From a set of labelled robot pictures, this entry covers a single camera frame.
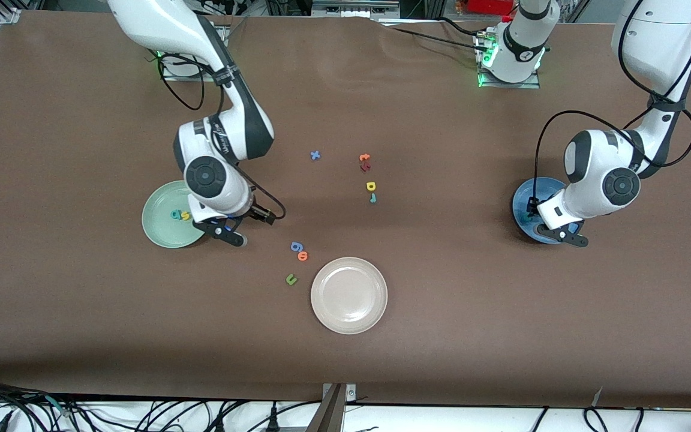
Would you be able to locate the beige plate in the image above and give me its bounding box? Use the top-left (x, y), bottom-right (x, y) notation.
top-left (310, 257), bottom-right (389, 335)

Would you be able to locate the brown table cover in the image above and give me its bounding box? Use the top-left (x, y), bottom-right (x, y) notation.
top-left (0, 9), bottom-right (691, 409)

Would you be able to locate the red box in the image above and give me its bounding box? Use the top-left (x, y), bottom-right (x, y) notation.
top-left (465, 0), bottom-right (515, 14)

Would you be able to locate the green plate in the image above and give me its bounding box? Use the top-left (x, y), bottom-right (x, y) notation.
top-left (142, 180), bottom-right (211, 249)

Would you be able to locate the grey metal table bracket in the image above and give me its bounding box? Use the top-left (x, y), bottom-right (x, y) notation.
top-left (307, 383), bottom-right (357, 432)

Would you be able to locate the blue plate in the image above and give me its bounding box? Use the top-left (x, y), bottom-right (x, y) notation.
top-left (512, 176), bottom-right (585, 245)

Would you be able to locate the black base cable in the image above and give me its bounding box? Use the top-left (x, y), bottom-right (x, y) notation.
top-left (389, 26), bottom-right (485, 51)
top-left (437, 17), bottom-right (503, 38)

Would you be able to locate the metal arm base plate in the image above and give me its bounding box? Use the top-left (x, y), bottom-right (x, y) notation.
top-left (160, 24), bottom-right (229, 82)
top-left (476, 33), bottom-right (541, 89)

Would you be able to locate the grey metal device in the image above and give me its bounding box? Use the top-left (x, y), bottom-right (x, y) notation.
top-left (311, 0), bottom-right (400, 19)

